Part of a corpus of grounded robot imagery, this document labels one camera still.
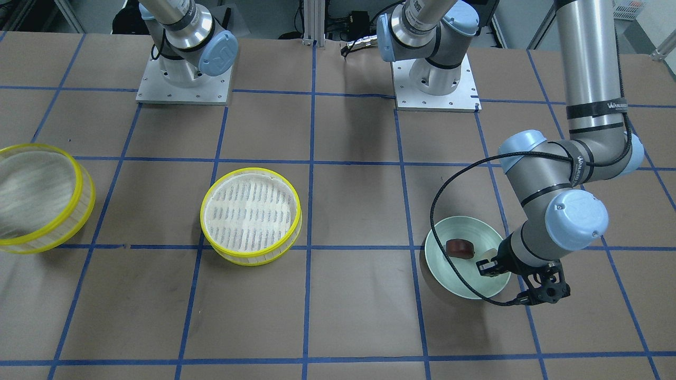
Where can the brown bun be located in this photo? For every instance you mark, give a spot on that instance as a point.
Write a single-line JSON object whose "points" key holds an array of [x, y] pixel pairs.
{"points": [[458, 248]]}

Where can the cream white bun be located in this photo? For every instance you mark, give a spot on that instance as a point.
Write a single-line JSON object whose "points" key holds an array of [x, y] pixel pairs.
{"points": [[489, 254]]}

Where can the pale green plate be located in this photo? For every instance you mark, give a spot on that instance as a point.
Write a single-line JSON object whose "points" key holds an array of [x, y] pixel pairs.
{"points": [[483, 237]]}

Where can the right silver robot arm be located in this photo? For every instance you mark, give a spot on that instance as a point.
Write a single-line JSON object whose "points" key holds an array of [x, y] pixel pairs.
{"points": [[190, 44]]}

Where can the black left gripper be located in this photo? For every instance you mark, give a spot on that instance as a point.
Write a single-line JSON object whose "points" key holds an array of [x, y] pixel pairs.
{"points": [[505, 258]]}

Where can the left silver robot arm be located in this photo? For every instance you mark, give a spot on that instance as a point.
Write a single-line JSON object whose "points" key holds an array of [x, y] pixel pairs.
{"points": [[544, 174]]}

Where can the yellow bamboo steamer basket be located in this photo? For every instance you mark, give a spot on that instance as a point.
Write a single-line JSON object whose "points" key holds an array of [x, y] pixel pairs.
{"points": [[251, 216]]}

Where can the aluminium frame post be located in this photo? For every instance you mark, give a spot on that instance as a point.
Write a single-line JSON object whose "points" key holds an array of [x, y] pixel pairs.
{"points": [[314, 23]]}

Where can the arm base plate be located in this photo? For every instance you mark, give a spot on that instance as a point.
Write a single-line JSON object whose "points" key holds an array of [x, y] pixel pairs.
{"points": [[419, 86], [177, 82]]}

